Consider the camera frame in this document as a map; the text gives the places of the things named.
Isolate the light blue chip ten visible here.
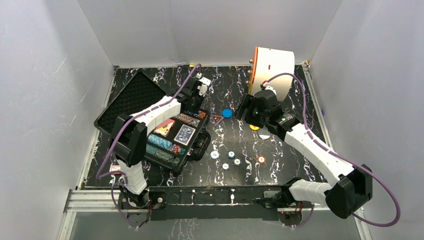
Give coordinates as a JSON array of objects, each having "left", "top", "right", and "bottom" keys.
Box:
[{"left": 210, "top": 150, "right": 220, "bottom": 160}]

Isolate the red orange chip five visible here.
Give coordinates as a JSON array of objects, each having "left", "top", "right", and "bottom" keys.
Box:
[{"left": 257, "top": 155, "right": 267, "bottom": 164}]

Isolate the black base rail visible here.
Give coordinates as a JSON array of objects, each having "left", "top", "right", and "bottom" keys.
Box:
[{"left": 114, "top": 184, "right": 319, "bottom": 222}]

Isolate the red playing card deck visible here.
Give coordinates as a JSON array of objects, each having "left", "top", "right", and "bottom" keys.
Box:
[{"left": 153, "top": 118, "right": 176, "bottom": 137}]

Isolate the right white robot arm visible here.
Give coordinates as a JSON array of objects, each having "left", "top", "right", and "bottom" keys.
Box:
[{"left": 234, "top": 90, "right": 373, "bottom": 219}]

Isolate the yellow round button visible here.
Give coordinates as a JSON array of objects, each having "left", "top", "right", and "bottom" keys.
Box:
[{"left": 249, "top": 124, "right": 260, "bottom": 131}]

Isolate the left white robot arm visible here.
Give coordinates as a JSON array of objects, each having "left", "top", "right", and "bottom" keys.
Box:
[{"left": 106, "top": 76, "right": 211, "bottom": 208}]

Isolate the black poker chip case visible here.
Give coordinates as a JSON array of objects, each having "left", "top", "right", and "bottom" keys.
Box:
[{"left": 94, "top": 72, "right": 211, "bottom": 177}]

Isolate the blue playing card deck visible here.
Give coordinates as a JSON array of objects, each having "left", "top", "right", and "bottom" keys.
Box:
[{"left": 173, "top": 124, "right": 196, "bottom": 146}]

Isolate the triangular all in marker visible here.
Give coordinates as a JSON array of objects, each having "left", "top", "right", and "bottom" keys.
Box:
[{"left": 211, "top": 115, "right": 224, "bottom": 126}]

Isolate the clear round button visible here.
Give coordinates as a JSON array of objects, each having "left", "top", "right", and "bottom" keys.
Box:
[{"left": 257, "top": 129, "right": 271, "bottom": 140}]

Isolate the teal green chip row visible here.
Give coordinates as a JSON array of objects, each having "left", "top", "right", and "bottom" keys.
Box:
[{"left": 146, "top": 145, "right": 180, "bottom": 167}]

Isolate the teal chip on table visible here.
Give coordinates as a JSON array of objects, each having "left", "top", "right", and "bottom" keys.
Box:
[{"left": 226, "top": 150, "right": 236, "bottom": 159}]

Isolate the purple blue chip row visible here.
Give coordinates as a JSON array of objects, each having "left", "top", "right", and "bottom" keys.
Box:
[{"left": 190, "top": 110, "right": 207, "bottom": 120}]

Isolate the light blue chip row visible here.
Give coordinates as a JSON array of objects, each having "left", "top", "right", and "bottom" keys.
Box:
[{"left": 147, "top": 134, "right": 186, "bottom": 156}]

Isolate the white orange cylindrical device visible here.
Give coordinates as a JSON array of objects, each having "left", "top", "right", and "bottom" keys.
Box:
[{"left": 248, "top": 47, "right": 295, "bottom": 102}]

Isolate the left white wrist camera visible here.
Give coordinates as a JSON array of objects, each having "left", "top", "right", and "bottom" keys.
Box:
[{"left": 195, "top": 73, "right": 212, "bottom": 97}]

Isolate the small white chip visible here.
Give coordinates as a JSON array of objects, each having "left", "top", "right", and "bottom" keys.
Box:
[{"left": 222, "top": 163, "right": 230, "bottom": 171}]

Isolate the blue round dealer button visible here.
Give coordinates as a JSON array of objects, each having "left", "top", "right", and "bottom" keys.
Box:
[{"left": 222, "top": 108, "right": 233, "bottom": 118}]

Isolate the green orange chip row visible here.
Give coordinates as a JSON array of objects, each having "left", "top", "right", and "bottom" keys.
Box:
[{"left": 176, "top": 113, "right": 201, "bottom": 128}]

